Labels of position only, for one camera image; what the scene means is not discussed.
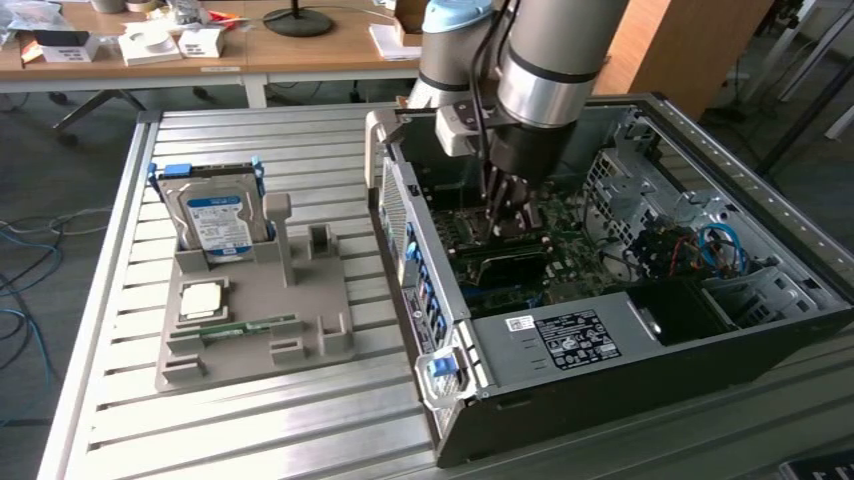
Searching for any metal CPU socket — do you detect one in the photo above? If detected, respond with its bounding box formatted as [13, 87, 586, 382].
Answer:
[452, 208, 499, 246]

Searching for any clear plastic bag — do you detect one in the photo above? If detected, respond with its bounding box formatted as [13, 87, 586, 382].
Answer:
[0, 0, 75, 32]

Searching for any silver CPU chip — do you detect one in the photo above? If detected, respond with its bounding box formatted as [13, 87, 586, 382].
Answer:
[178, 282, 227, 320]

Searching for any grey parts rack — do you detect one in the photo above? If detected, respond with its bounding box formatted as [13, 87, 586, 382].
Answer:
[154, 192, 359, 394]

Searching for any black round lamp base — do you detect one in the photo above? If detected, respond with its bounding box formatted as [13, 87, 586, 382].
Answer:
[262, 0, 334, 38]

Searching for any green motherboard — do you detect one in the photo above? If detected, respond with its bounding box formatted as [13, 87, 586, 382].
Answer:
[426, 179, 642, 319]

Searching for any blue data wire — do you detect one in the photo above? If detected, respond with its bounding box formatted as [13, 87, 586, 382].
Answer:
[697, 222, 750, 279]

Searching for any blue floor cable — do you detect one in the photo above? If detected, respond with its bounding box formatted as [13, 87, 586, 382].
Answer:
[0, 219, 66, 429]

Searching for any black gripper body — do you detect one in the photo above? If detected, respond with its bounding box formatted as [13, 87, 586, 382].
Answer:
[489, 121, 581, 180]

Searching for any grey metal disk bay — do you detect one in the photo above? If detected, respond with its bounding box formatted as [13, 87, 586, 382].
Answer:
[582, 107, 833, 326]

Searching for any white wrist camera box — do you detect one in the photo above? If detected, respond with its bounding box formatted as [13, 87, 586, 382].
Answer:
[434, 101, 493, 157]

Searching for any grey power supply unit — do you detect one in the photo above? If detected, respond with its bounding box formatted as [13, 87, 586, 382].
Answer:
[466, 292, 673, 396]

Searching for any black and green graphics card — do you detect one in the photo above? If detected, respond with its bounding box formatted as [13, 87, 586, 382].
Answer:
[474, 249, 550, 289]

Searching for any wooden desk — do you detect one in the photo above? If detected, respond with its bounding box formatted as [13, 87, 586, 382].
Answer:
[0, 0, 509, 96]

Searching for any wooden cabinet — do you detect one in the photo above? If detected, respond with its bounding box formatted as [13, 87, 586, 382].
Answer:
[593, 0, 779, 121]

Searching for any white paper stack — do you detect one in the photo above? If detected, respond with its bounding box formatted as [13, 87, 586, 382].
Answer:
[368, 23, 423, 62]

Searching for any hard disk with blue rails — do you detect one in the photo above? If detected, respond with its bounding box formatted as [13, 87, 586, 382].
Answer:
[146, 157, 279, 265]

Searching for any small white box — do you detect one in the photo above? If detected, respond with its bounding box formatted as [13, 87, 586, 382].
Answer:
[178, 27, 227, 59]

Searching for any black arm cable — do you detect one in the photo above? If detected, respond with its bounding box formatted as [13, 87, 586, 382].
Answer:
[465, 0, 523, 199]

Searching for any brown cardboard box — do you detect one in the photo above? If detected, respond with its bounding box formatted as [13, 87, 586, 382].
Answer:
[392, 0, 428, 35]

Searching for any white box with black flap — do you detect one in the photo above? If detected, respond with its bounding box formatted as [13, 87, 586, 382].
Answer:
[31, 29, 102, 64]

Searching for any black open PC case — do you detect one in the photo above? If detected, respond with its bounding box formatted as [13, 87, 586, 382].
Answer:
[364, 92, 854, 469]

